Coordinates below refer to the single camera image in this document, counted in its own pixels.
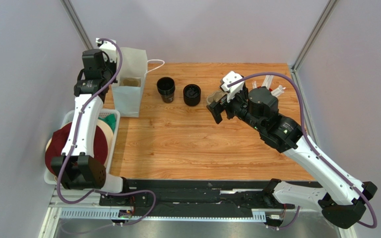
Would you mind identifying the green item in bin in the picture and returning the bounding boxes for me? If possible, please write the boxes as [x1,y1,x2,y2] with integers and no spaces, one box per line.
[102,114,117,132]

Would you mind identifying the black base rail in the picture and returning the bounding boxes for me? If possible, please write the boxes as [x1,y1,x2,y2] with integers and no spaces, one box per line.
[99,179,297,220]

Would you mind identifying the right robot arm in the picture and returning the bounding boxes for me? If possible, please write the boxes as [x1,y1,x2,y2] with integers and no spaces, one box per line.
[207,87,377,229]

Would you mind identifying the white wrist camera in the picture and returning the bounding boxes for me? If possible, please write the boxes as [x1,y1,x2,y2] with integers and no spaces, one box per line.
[219,71,245,102]
[95,38,118,63]

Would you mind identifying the beige round plate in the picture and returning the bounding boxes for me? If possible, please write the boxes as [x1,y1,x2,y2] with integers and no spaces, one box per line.
[45,119,115,184]

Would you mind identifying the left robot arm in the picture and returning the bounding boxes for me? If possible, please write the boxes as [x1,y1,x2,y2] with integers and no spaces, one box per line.
[50,49,124,193]

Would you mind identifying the white wrapped straws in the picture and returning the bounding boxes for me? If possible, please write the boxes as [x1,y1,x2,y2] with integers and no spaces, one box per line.
[252,74,286,98]

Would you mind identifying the maroon cloth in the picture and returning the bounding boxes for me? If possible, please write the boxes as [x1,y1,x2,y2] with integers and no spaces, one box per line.
[44,121,109,177]

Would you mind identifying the white plastic bin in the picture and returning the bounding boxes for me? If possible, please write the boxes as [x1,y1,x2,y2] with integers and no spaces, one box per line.
[44,109,121,185]

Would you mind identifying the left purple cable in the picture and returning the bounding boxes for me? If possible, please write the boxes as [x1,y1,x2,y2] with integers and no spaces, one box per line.
[56,38,124,204]

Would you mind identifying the pulp cup carrier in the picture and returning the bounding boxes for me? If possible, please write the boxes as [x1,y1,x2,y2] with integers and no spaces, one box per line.
[119,77,141,87]
[206,90,227,105]

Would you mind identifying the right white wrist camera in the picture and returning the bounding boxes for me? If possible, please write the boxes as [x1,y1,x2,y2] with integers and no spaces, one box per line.
[219,71,245,102]

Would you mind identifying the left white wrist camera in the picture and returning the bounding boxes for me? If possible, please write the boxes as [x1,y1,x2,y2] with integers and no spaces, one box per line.
[95,38,118,63]

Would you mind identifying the white paper bag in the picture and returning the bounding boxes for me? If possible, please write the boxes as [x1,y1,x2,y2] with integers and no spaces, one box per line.
[112,47,165,118]

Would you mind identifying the black lidded coffee cup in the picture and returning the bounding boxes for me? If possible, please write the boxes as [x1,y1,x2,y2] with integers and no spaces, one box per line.
[183,84,201,107]

